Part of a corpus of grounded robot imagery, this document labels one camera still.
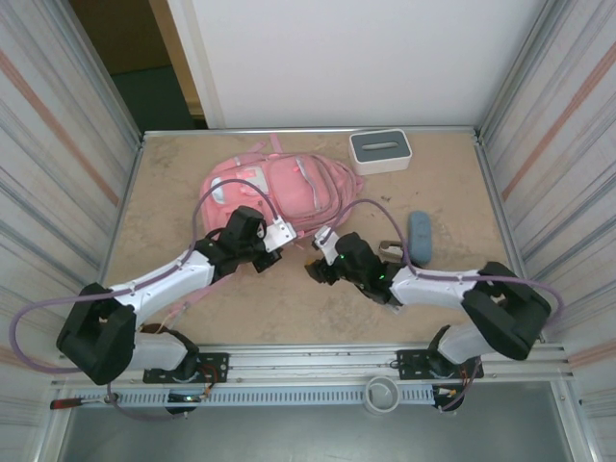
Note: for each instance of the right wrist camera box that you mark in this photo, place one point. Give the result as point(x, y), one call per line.
point(325, 245)

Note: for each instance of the grey tape roll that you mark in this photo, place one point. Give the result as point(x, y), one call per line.
point(382, 397)

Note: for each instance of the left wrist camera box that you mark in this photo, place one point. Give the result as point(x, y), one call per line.
point(279, 235)

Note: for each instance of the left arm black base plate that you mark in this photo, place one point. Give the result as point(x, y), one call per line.
point(216, 366)

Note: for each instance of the pink backpack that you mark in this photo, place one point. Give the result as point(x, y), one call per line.
point(298, 187)

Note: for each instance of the white door frame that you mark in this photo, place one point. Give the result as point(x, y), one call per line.
point(195, 58)

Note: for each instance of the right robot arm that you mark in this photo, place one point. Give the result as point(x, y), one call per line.
point(433, 289)

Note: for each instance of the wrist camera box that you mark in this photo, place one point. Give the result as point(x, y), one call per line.
point(279, 235)
point(325, 245)

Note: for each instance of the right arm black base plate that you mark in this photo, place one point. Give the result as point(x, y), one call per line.
point(409, 363)

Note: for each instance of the white grey tissue box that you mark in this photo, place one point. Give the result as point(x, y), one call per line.
point(380, 151)

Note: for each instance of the aluminium mounting rail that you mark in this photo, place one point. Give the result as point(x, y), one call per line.
point(313, 361)

